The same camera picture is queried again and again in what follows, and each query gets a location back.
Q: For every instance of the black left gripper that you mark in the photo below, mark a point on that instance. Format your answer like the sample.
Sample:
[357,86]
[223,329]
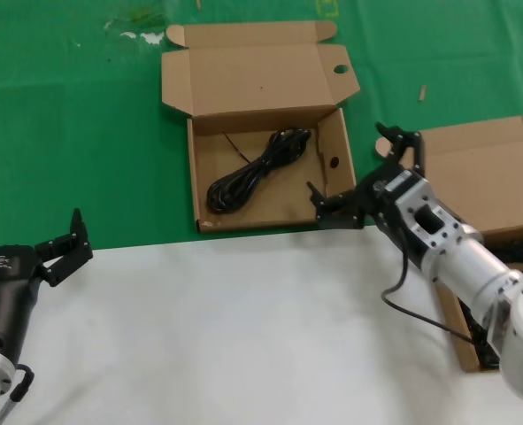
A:
[4,288]

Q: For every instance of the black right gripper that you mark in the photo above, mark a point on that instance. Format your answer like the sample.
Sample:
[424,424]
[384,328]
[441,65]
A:
[376,199]

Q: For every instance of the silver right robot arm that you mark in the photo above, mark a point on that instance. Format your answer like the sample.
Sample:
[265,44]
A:
[464,261]

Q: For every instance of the open cardboard box with hole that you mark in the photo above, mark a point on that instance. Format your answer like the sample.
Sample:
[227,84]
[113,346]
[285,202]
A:
[265,88]

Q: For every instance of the green table cloth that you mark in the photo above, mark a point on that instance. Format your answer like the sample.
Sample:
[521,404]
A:
[66,110]

